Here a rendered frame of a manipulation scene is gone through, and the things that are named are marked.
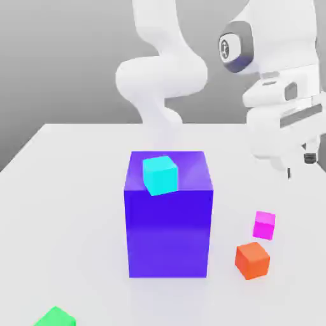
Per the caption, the small green cube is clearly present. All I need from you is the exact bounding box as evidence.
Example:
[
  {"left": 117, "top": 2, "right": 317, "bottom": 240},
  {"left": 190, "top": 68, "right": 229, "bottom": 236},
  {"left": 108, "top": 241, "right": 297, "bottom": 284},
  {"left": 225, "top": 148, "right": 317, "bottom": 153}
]
[{"left": 32, "top": 306, "right": 77, "bottom": 326}]

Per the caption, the small orange cube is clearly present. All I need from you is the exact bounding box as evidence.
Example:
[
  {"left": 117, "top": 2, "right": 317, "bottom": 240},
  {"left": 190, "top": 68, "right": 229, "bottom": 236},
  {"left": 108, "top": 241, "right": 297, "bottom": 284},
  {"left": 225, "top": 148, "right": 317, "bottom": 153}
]
[{"left": 234, "top": 241, "right": 271, "bottom": 281}]

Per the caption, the small cyan cube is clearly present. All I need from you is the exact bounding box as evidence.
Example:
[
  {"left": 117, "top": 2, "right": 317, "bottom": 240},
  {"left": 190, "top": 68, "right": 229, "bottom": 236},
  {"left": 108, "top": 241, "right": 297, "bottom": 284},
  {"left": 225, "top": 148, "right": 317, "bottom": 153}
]
[{"left": 141, "top": 155, "right": 179, "bottom": 197}]

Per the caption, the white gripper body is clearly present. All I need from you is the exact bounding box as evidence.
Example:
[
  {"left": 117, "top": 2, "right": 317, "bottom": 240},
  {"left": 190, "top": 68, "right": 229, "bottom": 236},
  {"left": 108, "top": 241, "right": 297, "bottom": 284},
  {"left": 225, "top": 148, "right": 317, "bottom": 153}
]
[{"left": 245, "top": 92, "right": 326, "bottom": 164}]

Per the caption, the large purple box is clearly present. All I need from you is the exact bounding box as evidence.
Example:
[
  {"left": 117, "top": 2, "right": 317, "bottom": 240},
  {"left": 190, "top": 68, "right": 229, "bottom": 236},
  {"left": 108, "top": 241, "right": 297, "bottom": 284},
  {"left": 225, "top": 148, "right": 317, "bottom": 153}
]
[{"left": 123, "top": 150, "right": 214, "bottom": 279}]

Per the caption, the small magenta cube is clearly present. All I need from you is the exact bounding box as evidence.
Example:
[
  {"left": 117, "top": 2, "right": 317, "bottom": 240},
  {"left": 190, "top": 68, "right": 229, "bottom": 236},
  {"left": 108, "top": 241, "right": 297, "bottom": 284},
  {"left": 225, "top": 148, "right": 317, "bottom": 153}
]
[{"left": 252, "top": 210, "right": 276, "bottom": 241}]

